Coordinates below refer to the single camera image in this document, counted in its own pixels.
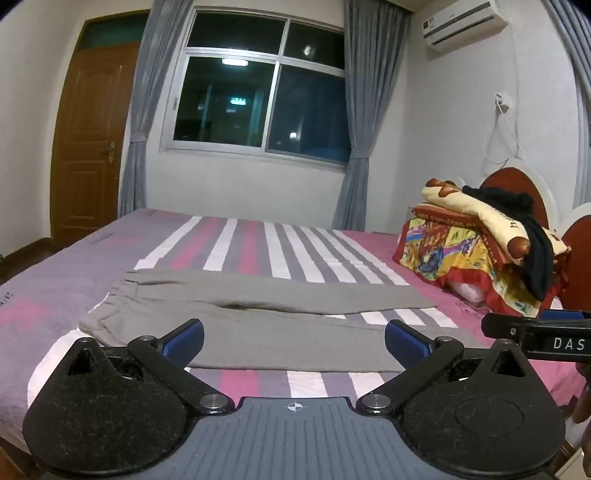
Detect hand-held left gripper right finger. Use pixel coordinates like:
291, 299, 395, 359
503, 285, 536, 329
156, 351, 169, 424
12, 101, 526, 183
357, 318, 527, 414

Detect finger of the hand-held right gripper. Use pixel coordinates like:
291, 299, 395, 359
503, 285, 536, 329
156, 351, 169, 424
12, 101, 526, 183
481, 313, 532, 343

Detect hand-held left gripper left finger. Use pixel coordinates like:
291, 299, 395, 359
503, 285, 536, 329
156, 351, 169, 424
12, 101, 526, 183
63, 318, 234, 414

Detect grey pants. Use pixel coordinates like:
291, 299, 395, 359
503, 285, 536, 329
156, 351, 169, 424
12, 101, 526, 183
78, 269, 439, 373

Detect black garment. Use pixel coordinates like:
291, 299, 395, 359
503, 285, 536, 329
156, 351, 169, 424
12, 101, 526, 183
462, 185, 558, 300

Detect colourful folded blanket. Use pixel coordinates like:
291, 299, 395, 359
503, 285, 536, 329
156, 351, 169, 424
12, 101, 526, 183
392, 202, 572, 318

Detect yellow printed blanket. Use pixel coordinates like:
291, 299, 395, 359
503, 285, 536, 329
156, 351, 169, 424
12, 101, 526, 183
420, 178, 572, 267

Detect bed with striped sheet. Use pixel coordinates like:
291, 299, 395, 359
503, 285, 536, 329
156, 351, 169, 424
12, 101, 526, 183
0, 208, 591, 480

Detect red and white headboard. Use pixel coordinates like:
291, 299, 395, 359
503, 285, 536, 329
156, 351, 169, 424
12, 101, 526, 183
450, 159, 591, 306

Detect brown wooden door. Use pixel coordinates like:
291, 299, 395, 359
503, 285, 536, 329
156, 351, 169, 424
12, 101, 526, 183
50, 10, 151, 247

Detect grey curtain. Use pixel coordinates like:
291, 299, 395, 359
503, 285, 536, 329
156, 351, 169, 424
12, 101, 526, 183
119, 0, 195, 219
542, 0, 591, 121
329, 0, 413, 232

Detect sliding glass window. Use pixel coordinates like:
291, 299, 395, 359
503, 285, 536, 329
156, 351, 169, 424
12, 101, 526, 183
159, 6, 352, 172

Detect white air conditioner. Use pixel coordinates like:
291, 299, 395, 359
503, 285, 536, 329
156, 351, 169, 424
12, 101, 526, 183
420, 0, 504, 49

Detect white power cable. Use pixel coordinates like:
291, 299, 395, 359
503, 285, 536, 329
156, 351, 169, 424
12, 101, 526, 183
482, 105, 528, 165

